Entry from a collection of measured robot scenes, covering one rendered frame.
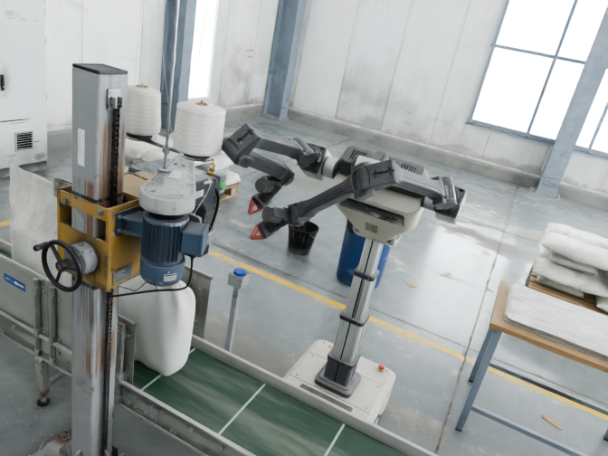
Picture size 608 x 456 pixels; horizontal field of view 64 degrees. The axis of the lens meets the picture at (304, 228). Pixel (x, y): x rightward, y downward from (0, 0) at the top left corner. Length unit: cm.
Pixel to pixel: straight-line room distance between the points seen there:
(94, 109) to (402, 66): 856
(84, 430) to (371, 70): 872
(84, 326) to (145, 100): 85
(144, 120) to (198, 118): 26
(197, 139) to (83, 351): 93
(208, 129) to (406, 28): 841
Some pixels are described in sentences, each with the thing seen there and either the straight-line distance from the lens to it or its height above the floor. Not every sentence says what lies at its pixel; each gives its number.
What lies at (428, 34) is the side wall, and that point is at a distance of 980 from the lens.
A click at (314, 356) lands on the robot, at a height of 26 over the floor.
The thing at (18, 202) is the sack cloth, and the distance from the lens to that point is 284.
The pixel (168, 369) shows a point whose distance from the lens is 244.
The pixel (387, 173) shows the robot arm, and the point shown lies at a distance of 155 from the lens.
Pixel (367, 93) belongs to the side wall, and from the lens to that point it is 1009.
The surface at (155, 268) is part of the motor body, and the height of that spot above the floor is 116.
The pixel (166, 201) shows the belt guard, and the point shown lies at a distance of 160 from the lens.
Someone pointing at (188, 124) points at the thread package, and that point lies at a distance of 167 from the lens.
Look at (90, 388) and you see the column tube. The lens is 217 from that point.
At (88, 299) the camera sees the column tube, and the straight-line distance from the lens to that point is 194.
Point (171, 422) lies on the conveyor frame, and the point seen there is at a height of 34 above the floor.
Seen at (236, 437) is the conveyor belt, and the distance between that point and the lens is 224.
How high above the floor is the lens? 201
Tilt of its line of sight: 23 degrees down
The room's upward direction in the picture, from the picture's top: 11 degrees clockwise
